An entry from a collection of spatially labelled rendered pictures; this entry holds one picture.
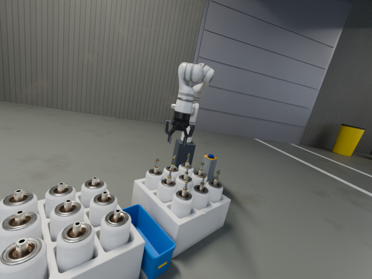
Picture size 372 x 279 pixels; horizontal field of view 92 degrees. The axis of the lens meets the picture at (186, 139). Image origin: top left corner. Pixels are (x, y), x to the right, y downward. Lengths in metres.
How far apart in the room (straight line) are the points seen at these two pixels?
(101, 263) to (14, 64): 3.51
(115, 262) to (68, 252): 0.15
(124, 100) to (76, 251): 3.03
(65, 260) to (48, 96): 3.26
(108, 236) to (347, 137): 5.45
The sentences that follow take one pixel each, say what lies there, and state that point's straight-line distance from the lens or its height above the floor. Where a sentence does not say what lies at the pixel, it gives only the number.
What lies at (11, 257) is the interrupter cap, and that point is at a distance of 0.65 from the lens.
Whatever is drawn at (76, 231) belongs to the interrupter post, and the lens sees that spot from 0.65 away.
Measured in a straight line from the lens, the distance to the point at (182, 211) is 0.85.
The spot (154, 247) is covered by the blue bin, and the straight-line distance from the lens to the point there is 0.95.
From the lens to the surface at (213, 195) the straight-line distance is 1.00.
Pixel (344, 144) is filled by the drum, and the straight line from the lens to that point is 5.69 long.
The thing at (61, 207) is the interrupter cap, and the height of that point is 0.25.
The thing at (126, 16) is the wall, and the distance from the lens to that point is 3.60.
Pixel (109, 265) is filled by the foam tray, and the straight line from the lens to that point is 0.71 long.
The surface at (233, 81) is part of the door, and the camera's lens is 3.89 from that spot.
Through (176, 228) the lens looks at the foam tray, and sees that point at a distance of 0.83.
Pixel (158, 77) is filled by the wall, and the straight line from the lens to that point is 3.48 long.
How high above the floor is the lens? 0.70
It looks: 15 degrees down
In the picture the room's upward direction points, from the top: 12 degrees clockwise
